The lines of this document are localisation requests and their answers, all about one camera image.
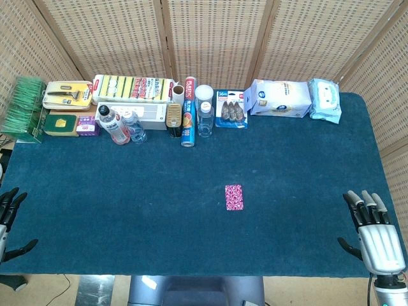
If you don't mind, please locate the white paper roll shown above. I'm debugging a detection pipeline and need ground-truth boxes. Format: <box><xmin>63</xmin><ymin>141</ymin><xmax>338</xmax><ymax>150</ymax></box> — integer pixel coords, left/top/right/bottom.
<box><xmin>171</xmin><ymin>84</ymin><xmax>186</xmax><ymax>105</ymax></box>

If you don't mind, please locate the woven rattan folding screen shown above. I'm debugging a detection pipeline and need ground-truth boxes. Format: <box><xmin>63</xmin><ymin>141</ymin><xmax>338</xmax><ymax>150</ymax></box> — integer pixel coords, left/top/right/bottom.
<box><xmin>0</xmin><ymin>0</ymin><xmax>408</xmax><ymax>235</ymax></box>

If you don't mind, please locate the pink drink bottle black cap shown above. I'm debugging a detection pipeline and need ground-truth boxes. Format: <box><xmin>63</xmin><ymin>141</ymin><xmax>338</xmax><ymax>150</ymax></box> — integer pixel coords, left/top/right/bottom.
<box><xmin>98</xmin><ymin>105</ymin><xmax>131</xmax><ymax>146</ymax></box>

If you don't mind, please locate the yellow sponge multipack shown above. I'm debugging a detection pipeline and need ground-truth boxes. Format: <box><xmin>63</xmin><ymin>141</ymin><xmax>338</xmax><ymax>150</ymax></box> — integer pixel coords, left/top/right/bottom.
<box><xmin>92</xmin><ymin>74</ymin><xmax>175</xmax><ymax>105</ymax></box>

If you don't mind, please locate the small purple box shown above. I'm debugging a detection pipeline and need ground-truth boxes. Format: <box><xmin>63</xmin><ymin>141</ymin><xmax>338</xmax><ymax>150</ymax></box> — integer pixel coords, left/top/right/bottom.
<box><xmin>75</xmin><ymin>115</ymin><xmax>101</xmax><ymax>137</ymax></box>

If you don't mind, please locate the long white box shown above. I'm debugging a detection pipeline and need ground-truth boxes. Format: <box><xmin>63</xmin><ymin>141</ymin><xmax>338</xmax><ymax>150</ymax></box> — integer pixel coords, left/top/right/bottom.
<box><xmin>95</xmin><ymin>101</ymin><xmax>169</xmax><ymax>131</ymax></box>

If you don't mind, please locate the thin black floor cable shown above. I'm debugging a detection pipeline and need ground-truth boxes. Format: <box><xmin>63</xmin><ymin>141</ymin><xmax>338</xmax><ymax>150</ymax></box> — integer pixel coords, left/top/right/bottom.
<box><xmin>52</xmin><ymin>273</ymin><xmax>73</xmax><ymax>296</ymax></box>

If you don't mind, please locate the green tea bag box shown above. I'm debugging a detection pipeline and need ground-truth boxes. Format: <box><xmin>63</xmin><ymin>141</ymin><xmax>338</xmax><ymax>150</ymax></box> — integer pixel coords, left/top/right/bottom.
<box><xmin>0</xmin><ymin>76</ymin><xmax>47</xmax><ymax>144</ymax></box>

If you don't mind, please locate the light blue wet wipes pack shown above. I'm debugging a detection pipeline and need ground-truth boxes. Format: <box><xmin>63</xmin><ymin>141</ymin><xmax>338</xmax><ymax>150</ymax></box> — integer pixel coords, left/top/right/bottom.
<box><xmin>307</xmin><ymin>78</ymin><xmax>343</xmax><ymax>125</ymax></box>

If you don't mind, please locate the tall clear bottle white cap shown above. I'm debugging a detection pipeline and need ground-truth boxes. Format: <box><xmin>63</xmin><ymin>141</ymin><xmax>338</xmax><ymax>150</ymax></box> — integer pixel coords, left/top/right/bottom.
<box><xmin>194</xmin><ymin>85</ymin><xmax>215</xmax><ymax>139</ymax></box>

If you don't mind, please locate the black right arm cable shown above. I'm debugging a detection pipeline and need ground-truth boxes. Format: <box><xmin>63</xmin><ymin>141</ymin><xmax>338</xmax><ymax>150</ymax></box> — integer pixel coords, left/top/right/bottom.
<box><xmin>365</xmin><ymin>276</ymin><xmax>374</xmax><ymax>306</ymax></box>

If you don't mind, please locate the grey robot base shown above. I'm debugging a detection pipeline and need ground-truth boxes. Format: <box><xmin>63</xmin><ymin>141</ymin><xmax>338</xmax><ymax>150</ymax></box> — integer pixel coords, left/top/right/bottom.
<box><xmin>127</xmin><ymin>275</ymin><xmax>265</xmax><ymax>306</ymax></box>

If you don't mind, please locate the blue plastic wrap roll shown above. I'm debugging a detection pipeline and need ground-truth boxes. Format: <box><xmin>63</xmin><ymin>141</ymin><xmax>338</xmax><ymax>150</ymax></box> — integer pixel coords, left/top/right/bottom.
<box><xmin>180</xmin><ymin>75</ymin><xmax>197</xmax><ymax>148</ymax></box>

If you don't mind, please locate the pink patterned packet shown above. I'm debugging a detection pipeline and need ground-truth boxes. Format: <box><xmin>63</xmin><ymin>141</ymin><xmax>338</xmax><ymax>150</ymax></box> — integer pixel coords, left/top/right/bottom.
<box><xmin>224</xmin><ymin>184</ymin><xmax>245</xmax><ymax>212</ymax></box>

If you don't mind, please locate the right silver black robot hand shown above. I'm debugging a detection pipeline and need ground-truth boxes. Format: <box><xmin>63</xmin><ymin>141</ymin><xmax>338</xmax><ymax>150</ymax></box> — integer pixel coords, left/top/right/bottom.
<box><xmin>337</xmin><ymin>190</ymin><xmax>408</xmax><ymax>275</ymax></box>

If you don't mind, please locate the brown cardboard box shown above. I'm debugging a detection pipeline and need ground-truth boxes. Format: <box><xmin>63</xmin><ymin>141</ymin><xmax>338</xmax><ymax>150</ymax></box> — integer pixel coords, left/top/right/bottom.
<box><xmin>47</xmin><ymin>105</ymin><xmax>99</xmax><ymax>117</ymax></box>

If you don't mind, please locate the steel floor plate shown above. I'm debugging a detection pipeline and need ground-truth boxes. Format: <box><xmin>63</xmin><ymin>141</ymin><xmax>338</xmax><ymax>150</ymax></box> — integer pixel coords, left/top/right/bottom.
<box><xmin>76</xmin><ymin>275</ymin><xmax>116</xmax><ymax>306</ymax></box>

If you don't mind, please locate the blue hooks blister pack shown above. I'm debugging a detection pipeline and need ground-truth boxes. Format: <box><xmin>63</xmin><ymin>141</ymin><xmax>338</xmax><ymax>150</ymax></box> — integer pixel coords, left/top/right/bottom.
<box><xmin>215</xmin><ymin>89</ymin><xmax>250</xmax><ymax>129</ymax></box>

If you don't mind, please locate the razor in yellow blister pack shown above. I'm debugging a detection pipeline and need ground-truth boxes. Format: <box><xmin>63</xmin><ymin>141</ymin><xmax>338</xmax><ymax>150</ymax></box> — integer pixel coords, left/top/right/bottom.
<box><xmin>42</xmin><ymin>80</ymin><xmax>94</xmax><ymax>111</ymax></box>

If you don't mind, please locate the dark teal felt table cover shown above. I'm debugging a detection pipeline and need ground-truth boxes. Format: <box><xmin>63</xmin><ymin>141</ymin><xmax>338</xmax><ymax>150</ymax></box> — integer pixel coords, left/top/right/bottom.
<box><xmin>0</xmin><ymin>92</ymin><xmax>408</xmax><ymax>278</ymax></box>

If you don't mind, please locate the black equipment beside table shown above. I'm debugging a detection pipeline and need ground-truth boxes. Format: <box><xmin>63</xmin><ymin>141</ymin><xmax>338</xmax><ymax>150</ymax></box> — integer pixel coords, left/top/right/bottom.
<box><xmin>0</xmin><ymin>133</ymin><xmax>15</xmax><ymax>173</ymax></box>

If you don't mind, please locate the white purple tissue pack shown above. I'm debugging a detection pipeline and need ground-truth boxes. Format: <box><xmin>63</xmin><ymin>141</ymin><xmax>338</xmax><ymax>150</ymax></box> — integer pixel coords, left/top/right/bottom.
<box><xmin>243</xmin><ymin>78</ymin><xmax>313</xmax><ymax>119</ymax></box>

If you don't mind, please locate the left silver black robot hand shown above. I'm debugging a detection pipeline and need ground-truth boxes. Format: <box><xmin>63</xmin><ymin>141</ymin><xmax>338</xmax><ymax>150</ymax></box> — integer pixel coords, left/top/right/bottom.
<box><xmin>0</xmin><ymin>187</ymin><xmax>39</xmax><ymax>265</ymax></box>

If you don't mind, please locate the black caster base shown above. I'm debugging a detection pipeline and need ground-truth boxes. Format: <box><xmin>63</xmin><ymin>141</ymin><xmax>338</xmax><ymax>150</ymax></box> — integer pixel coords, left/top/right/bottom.
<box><xmin>0</xmin><ymin>275</ymin><xmax>28</xmax><ymax>292</ymax></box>

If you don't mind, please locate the small clear water bottle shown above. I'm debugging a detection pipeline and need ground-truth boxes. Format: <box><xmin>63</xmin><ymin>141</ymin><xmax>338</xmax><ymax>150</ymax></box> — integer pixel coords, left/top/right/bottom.
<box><xmin>122</xmin><ymin>110</ymin><xmax>149</xmax><ymax>144</ymax></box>

